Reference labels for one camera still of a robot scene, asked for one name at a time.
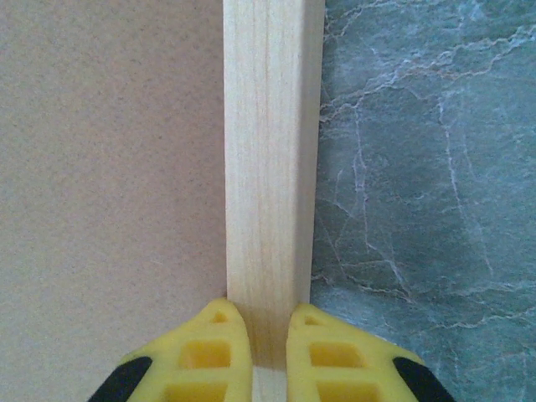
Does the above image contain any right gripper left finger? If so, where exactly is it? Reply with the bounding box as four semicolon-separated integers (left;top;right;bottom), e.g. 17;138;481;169
86;296;255;402

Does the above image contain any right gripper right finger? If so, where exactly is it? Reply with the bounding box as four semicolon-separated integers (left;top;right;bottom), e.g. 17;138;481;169
285;302;458;402

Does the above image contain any brown backing board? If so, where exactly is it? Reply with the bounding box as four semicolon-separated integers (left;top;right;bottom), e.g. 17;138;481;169
0;0;230;402

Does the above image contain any wooden picture frame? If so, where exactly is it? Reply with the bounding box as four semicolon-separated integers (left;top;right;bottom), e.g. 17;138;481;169
220;0;328;402

